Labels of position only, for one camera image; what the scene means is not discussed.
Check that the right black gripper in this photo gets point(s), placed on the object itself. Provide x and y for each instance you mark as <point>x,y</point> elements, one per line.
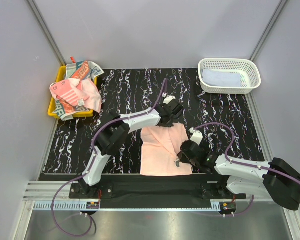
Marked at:
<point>182,157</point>

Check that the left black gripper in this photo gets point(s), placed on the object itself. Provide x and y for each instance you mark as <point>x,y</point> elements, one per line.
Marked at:
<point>169,124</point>

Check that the plain pink towel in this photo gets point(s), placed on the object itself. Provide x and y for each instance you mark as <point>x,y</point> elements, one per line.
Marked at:
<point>160,149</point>

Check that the light blue towel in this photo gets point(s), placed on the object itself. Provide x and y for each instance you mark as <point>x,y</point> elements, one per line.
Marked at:
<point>221,79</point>

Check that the orange grey printed towel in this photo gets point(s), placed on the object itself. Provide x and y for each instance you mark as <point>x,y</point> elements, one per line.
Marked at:
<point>79,70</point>

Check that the pink bunny towel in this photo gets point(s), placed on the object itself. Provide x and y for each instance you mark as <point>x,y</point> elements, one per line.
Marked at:
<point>78,93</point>

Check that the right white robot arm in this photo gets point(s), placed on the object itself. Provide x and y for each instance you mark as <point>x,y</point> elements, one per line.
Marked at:
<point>276,180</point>

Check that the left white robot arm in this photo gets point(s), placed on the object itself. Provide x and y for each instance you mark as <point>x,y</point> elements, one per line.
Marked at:
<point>109,138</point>

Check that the right small circuit board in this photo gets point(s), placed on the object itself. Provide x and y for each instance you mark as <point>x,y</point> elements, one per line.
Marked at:
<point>229,206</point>

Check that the small circuit board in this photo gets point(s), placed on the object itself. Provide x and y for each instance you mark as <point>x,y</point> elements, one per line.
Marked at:
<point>93,205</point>
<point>229,206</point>

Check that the white perforated basket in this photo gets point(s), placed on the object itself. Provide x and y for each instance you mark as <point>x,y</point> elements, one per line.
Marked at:
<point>250,76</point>

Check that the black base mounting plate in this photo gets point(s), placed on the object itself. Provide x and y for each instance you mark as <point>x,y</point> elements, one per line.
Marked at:
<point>137,192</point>

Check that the yellow plastic bin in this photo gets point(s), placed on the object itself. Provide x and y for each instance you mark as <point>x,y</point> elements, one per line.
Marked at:
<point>55,109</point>

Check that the left small circuit board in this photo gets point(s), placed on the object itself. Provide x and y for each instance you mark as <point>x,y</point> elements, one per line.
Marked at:
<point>93,205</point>

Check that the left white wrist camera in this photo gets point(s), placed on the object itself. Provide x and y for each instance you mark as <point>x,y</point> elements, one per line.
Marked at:
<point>168,98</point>

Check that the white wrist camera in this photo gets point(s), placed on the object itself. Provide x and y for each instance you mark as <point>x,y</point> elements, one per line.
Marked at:
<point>196,136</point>
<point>168,98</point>

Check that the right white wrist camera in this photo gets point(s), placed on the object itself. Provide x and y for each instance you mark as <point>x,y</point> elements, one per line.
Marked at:
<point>196,136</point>

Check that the slotted white cable duct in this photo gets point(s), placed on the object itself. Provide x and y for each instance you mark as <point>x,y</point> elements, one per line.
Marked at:
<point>60,205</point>

